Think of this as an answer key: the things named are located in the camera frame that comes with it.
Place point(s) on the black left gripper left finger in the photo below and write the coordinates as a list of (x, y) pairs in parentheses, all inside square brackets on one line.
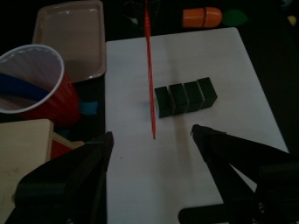
[(73, 180)]

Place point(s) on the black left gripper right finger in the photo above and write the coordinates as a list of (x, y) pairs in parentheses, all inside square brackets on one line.
[(240, 163)]

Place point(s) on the red toy knife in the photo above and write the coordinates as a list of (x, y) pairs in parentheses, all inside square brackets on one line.
[(149, 73)]

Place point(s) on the white cutting board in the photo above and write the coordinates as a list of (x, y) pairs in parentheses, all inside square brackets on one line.
[(175, 163)]

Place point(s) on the dark green sushi piece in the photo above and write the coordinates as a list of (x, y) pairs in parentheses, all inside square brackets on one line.
[(179, 99), (208, 92), (163, 102), (193, 95)]

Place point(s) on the pink rectangular plastic plate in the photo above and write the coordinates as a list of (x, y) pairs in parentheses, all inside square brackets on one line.
[(73, 35)]

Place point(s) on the red toy block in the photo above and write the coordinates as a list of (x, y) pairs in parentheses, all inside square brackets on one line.
[(60, 148)]

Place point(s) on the small blue block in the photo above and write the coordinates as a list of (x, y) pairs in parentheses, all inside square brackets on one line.
[(88, 108)]

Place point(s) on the red plastic cup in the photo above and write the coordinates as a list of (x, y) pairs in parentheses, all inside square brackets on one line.
[(57, 108)]

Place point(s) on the blue utensil in cup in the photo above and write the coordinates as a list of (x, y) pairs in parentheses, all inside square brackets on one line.
[(21, 86)]

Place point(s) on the green toy carrot top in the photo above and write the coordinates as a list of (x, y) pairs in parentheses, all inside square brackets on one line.
[(235, 17)]

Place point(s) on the small yellow toy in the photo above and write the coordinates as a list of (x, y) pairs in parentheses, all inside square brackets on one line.
[(291, 20)]

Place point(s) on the orange toy carrot piece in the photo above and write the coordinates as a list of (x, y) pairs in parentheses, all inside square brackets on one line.
[(193, 18), (212, 17)]

